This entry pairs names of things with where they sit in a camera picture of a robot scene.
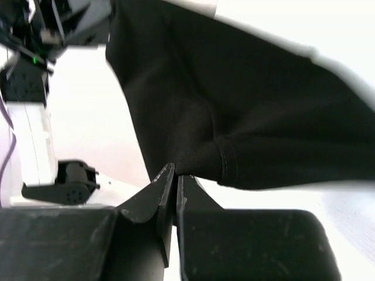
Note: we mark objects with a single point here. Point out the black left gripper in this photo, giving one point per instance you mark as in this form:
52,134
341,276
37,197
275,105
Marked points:
44,34

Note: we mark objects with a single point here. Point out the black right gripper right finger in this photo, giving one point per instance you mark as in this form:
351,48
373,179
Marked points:
220,244

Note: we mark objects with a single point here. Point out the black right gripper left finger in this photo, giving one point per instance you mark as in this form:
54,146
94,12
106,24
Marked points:
71,237

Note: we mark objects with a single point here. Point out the black skirt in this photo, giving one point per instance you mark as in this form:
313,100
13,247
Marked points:
222,104

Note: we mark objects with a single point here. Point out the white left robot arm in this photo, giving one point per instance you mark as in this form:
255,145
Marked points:
30,172

